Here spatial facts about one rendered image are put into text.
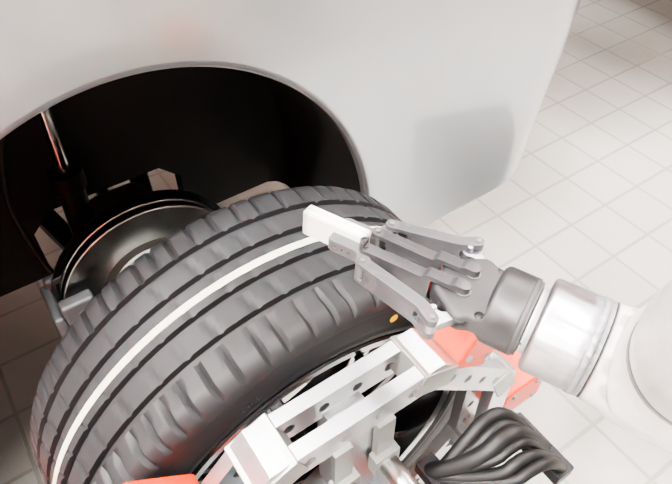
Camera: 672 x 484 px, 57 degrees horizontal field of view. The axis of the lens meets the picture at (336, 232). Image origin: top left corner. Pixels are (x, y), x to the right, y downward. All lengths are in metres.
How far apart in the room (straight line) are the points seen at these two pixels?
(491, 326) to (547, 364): 0.05
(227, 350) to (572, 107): 2.74
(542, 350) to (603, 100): 2.85
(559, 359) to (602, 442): 1.51
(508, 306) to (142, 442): 0.39
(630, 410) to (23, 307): 2.12
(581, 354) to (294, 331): 0.28
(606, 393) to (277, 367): 0.32
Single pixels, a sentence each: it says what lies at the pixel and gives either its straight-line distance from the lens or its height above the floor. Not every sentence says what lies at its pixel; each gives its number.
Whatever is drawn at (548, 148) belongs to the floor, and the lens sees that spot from 2.94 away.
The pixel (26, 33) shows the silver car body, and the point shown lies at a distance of 0.75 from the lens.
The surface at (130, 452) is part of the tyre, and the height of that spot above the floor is 1.10.
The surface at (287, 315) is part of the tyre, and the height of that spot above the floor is 1.18.
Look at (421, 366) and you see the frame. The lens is 0.71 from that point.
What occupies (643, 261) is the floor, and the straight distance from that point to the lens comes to 2.56.
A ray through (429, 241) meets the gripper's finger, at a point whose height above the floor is 1.27.
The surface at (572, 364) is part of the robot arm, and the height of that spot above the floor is 1.28.
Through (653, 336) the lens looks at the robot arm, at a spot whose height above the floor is 1.39.
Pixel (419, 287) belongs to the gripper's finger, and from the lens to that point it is 0.59.
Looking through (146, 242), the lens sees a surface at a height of 0.94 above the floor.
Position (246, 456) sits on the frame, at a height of 1.11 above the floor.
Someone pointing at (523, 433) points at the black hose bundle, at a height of 1.04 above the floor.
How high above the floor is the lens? 1.71
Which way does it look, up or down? 46 degrees down
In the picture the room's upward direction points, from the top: straight up
